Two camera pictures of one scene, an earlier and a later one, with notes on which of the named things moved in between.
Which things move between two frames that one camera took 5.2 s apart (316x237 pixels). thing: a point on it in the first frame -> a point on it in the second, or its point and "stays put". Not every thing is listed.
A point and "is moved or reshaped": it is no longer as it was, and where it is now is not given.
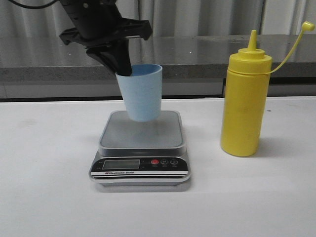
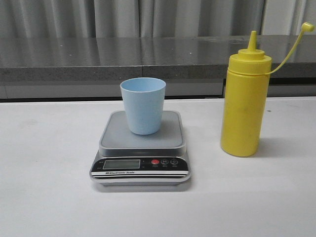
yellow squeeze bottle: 246,89 stays put
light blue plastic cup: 142,92 is moved or reshaped
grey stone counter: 194,66 stays put
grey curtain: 173,18 stays put
